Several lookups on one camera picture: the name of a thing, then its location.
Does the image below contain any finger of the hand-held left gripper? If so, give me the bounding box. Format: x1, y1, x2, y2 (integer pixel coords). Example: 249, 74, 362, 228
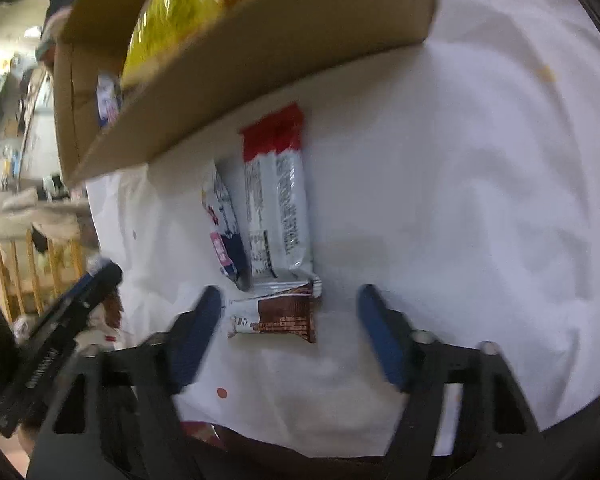
0, 261, 125, 439

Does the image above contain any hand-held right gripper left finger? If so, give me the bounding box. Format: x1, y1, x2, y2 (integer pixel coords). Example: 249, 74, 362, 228
27, 285, 223, 480

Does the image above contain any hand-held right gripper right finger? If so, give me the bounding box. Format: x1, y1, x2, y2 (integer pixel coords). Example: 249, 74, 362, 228
357, 284, 543, 480

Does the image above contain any brown white snack packet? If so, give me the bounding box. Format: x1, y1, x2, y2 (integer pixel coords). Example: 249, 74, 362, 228
227, 280, 323, 345
77, 287, 128, 351

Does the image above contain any white printed snack packet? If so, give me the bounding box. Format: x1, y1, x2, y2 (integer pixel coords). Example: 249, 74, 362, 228
201, 160, 254, 291

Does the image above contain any long red white snack packet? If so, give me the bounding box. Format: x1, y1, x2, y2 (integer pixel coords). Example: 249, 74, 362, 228
238, 102, 323, 297

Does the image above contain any brown cardboard box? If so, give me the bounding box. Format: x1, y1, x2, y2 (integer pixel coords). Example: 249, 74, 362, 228
52, 0, 441, 187

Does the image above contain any yellow snack packet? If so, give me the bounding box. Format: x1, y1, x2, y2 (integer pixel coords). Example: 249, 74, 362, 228
121, 0, 311, 90

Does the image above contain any yellow wooden chair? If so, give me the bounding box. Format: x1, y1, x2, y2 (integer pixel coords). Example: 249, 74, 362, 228
0, 237, 88, 321

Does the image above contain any white bed sheet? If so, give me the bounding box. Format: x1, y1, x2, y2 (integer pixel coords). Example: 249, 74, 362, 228
85, 0, 600, 458

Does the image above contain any silver red-topped snack packet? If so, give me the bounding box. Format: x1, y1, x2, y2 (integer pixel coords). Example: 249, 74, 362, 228
96, 72, 123, 128

